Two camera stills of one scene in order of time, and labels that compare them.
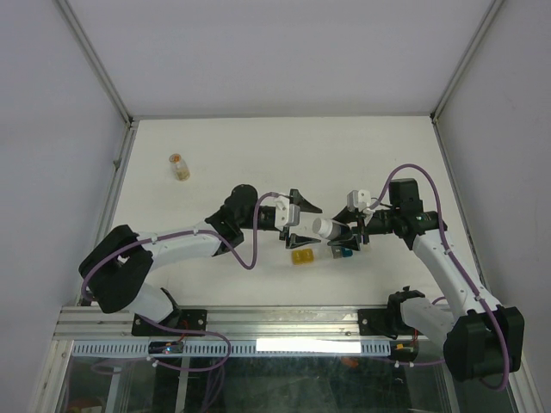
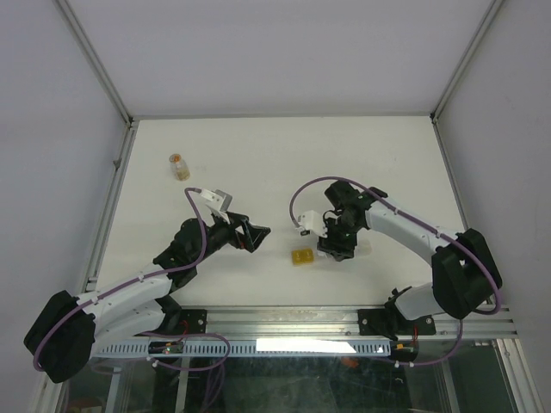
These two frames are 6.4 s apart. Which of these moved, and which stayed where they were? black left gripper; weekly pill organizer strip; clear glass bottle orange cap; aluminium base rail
Moved: black left gripper
Stayed: weekly pill organizer strip; aluminium base rail; clear glass bottle orange cap
